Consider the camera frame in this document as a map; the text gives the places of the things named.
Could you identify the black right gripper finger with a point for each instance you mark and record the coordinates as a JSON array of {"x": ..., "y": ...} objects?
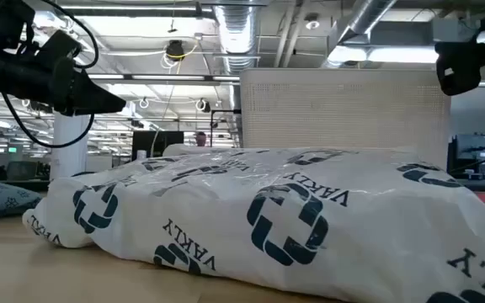
[{"x": 457, "y": 67}]

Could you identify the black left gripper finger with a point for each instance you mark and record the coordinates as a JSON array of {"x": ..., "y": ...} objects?
[{"x": 95, "y": 99}]

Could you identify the white pouch with cross print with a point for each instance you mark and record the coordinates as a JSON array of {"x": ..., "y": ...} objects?
[{"x": 225, "y": 219}]

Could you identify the white plastic bin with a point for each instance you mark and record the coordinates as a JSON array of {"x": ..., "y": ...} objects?
[{"x": 343, "y": 109}]

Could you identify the white round column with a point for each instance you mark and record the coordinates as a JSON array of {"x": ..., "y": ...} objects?
[{"x": 70, "y": 143}]

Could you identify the bright ceiling light panel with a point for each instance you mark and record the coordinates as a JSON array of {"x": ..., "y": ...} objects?
[{"x": 394, "y": 54}]

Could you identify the long ceiling light strip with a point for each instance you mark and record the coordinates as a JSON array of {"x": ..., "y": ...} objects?
[{"x": 162, "y": 77}]

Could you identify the black computer monitor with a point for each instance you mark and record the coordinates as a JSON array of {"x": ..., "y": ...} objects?
[{"x": 162, "y": 143}]

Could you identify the dark monitor with reflections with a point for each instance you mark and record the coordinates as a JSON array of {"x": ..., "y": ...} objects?
[{"x": 474, "y": 151}]

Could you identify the black ceiling device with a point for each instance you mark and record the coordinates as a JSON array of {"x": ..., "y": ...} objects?
[{"x": 175, "y": 49}]

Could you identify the person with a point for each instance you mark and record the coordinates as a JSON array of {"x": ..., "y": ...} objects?
[{"x": 200, "y": 139}]

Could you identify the round ceiling fixture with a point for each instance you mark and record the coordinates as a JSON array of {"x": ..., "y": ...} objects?
[{"x": 312, "y": 24}]

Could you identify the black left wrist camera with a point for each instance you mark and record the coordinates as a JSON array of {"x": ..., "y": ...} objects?
[{"x": 57, "y": 48}]

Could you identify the slanted silver ventilation duct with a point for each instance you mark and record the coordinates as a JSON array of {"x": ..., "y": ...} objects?
[{"x": 364, "y": 17}]

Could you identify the thin black pole frame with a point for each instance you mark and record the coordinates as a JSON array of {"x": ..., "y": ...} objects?
[{"x": 225, "y": 111}]

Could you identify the round silver ventilation duct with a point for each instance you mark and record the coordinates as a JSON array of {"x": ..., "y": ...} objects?
[{"x": 236, "y": 33}]

